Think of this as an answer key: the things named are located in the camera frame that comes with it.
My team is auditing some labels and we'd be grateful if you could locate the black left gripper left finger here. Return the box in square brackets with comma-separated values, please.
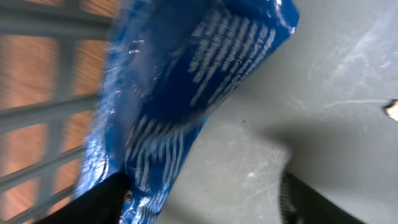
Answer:
[35, 172, 129, 224]

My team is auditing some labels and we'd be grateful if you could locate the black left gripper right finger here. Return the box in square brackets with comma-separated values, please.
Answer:
[279, 172, 364, 224]

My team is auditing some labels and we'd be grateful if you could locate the blue snack packet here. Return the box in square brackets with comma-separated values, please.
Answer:
[75, 0, 299, 223]

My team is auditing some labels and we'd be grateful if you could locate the grey plastic mesh basket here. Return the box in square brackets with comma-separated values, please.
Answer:
[1, 1, 397, 223]

